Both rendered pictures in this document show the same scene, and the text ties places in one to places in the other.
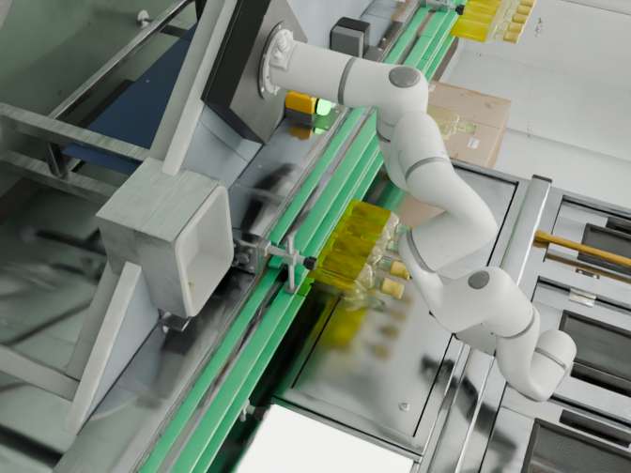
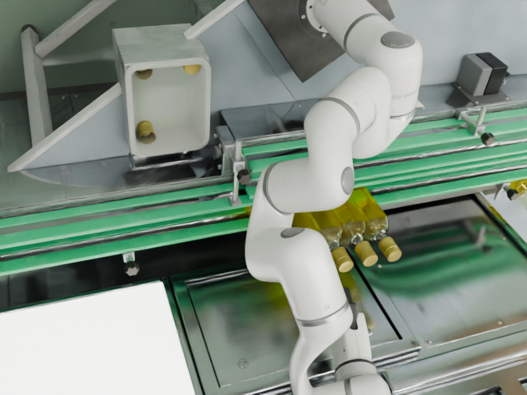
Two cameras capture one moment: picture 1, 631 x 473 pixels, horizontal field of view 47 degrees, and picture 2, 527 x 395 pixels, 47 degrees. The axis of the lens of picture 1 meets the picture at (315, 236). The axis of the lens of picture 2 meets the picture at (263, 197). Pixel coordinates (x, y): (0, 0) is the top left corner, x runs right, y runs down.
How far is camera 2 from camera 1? 0.82 m
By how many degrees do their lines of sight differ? 32
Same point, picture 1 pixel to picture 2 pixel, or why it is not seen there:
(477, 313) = (268, 262)
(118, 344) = (74, 136)
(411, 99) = (387, 61)
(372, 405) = (221, 342)
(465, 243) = (301, 187)
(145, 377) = (77, 175)
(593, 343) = not seen: outside the picture
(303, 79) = (330, 16)
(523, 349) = (306, 346)
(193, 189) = (185, 50)
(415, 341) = not seen: hidden behind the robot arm
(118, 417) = (34, 181)
